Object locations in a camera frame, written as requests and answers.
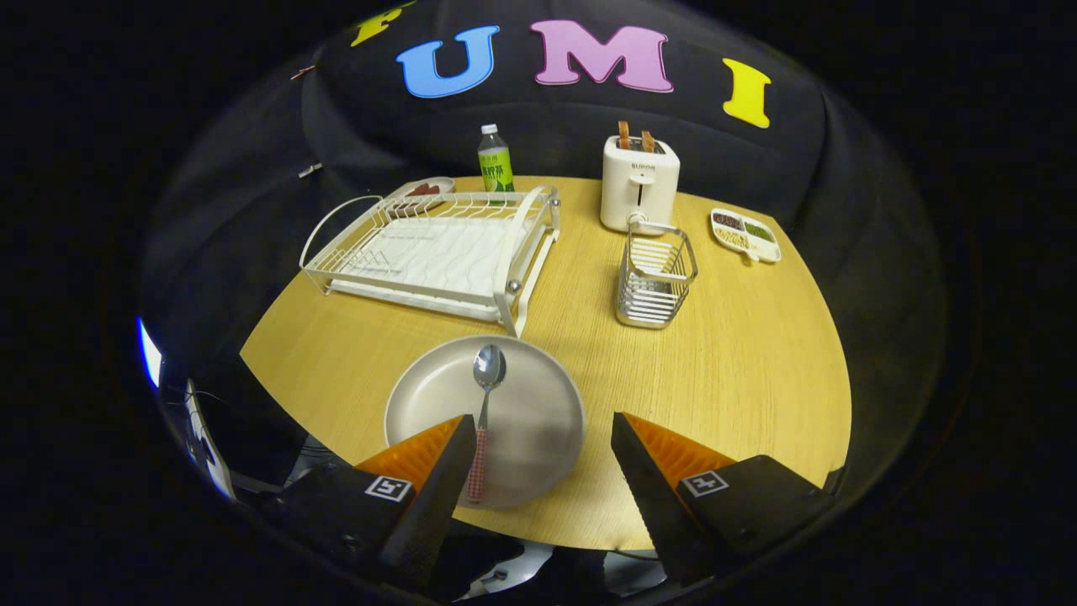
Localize white round plate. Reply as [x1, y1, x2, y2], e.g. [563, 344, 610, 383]
[383, 334, 587, 510]

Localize green label drink bottle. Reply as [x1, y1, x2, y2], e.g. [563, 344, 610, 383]
[476, 123, 517, 196]

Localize spoon with checkered pink handle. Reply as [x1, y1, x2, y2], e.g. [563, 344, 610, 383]
[466, 343, 508, 505]

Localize small plate with brown food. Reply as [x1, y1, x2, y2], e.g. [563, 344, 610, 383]
[388, 175, 457, 208]

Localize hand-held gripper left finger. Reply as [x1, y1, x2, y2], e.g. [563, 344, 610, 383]
[269, 414, 478, 594]

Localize white sectioned dish with beans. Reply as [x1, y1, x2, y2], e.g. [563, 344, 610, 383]
[708, 207, 783, 265]

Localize metal wire basket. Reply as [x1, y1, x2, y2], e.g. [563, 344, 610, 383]
[615, 220, 700, 330]

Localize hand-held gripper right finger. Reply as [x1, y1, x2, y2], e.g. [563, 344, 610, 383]
[611, 412, 834, 586]

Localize white wire dish rack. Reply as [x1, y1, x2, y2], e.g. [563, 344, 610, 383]
[299, 185, 563, 340]

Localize cream white toaster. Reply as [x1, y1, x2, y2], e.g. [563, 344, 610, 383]
[599, 135, 682, 236]

